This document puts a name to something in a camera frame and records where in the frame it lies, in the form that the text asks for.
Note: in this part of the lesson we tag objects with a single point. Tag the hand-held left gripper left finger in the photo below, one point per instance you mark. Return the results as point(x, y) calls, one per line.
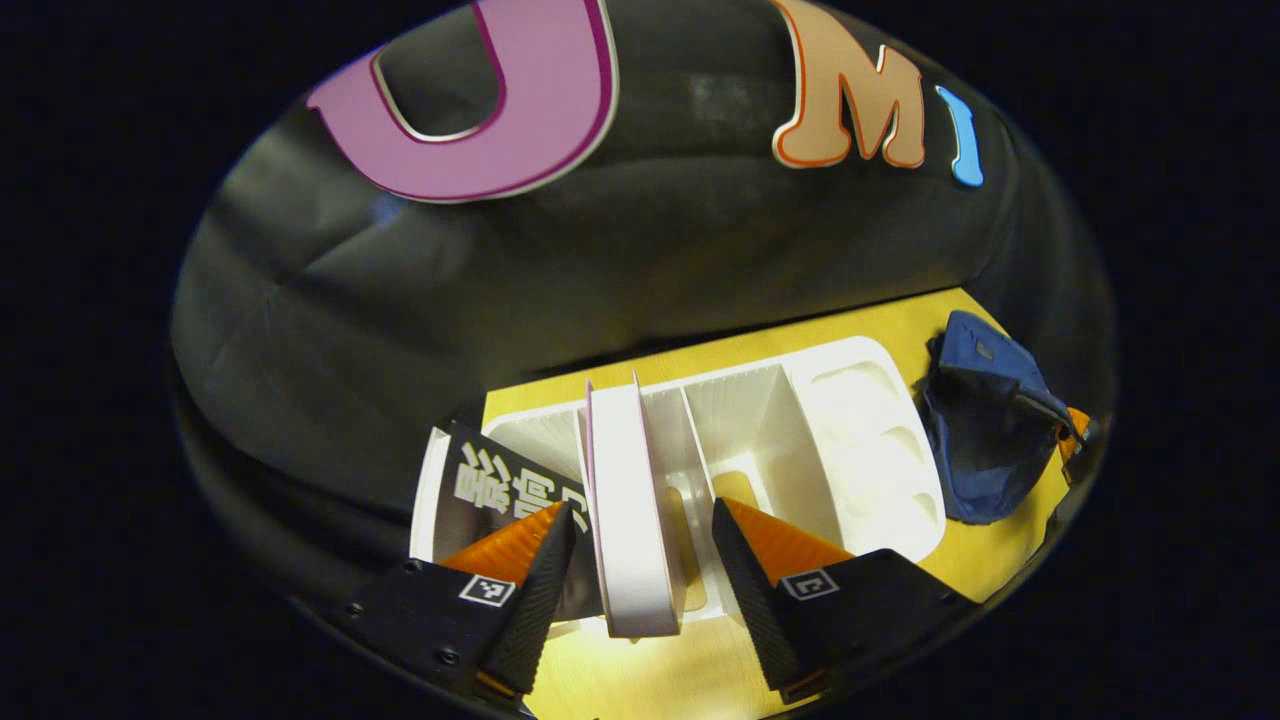
point(535, 610)

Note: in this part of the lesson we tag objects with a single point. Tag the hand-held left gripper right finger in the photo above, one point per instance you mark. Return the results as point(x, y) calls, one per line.
point(755, 610)

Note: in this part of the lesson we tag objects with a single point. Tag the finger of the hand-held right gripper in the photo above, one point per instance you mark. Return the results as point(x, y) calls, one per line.
point(1073, 430)

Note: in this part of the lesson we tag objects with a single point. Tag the blue schoolbag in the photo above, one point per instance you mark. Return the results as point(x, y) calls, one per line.
point(985, 440)

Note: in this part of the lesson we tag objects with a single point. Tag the dark cover book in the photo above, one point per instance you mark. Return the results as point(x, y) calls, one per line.
point(490, 480)

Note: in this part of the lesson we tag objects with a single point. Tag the pink cover book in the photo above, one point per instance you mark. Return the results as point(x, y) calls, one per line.
point(630, 500)

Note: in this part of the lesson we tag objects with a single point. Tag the white bookshelf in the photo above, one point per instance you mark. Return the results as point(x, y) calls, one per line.
point(860, 440)

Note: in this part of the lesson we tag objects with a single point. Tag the black backdrop cloth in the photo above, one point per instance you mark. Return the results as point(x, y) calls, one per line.
point(400, 300)

